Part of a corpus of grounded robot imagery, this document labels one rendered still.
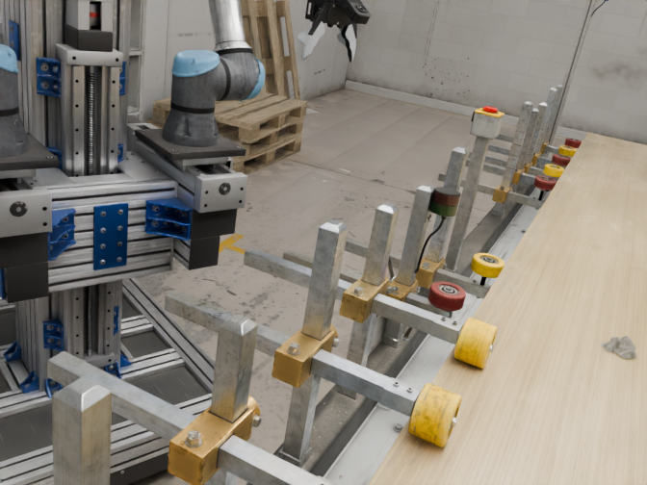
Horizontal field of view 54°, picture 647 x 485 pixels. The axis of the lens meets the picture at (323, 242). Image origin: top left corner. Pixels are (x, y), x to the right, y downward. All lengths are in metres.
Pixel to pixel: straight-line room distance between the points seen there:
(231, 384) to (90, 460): 0.25
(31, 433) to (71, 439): 1.41
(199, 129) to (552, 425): 1.11
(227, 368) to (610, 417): 0.68
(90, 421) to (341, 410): 0.81
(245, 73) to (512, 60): 7.37
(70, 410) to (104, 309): 1.37
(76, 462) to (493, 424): 0.67
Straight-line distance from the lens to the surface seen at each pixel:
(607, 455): 1.11
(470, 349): 1.16
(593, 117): 9.02
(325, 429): 1.28
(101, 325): 1.98
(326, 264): 0.97
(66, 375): 0.96
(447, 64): 9.09
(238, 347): 0.78
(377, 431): 1.44
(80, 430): 0.59
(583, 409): 1.20
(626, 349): 1.43
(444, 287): 1.46
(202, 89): 1.70
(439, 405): 0.94
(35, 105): 1.75
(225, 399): 0.83
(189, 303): 1.11
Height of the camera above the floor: 1.51
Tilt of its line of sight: 23 degrees down
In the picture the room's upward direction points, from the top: 9 degrees clockwise
